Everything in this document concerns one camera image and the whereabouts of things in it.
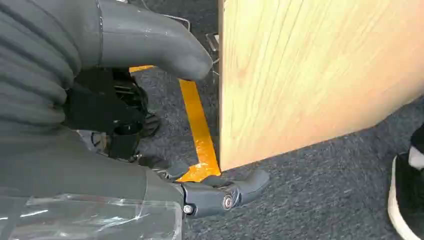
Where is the ribbed grey right arm sleeve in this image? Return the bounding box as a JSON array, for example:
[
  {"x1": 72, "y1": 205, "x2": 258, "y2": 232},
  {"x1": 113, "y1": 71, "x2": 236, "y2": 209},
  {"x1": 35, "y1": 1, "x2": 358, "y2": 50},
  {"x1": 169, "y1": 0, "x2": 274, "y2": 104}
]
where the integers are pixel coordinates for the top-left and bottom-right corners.
[{"x1": 0, "y1": 0, "x2": 102, "y2": 133}]

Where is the black robot leg and foot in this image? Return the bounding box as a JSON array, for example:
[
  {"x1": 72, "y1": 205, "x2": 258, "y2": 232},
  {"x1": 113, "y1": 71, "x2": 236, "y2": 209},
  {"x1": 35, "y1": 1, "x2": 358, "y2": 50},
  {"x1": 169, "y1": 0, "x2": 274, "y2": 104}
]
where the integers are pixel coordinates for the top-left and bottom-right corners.
[{"x1": 62, "y1": 67, "x2": 162, "y2": 162}]

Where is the yellow floor tape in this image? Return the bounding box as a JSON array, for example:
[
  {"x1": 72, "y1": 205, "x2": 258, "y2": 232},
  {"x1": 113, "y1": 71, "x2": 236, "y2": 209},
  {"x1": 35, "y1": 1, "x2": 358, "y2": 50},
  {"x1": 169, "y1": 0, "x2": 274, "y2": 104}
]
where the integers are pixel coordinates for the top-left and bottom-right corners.
[{"x1": 128, "y1": 65, "x2": 222, "y2": 183}]

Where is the person's black white-soled shoe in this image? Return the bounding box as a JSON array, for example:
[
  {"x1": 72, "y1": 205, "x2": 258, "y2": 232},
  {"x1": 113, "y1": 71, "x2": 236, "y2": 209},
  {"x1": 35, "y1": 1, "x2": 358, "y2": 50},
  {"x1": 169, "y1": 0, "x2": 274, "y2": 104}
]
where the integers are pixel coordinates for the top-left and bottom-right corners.
[{"x1": 387, "y1": 124, "x2": 424, "y2": 240}]

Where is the pale wooden desk panel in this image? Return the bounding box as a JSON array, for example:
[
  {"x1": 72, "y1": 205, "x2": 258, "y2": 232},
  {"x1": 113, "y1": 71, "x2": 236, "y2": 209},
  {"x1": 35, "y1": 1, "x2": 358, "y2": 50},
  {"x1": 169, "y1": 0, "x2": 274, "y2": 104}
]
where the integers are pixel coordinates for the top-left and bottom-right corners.
[{"x1": 217, "y1": 0, "x2": 424, "y2": 172}]

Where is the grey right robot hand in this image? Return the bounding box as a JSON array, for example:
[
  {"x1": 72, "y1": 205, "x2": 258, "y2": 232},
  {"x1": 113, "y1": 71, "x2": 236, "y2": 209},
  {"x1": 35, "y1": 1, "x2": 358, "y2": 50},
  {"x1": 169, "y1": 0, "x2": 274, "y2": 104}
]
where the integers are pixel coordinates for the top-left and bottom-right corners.
[{"x1": 0, "y1": 0, "x2": 271, "y2": 240}]

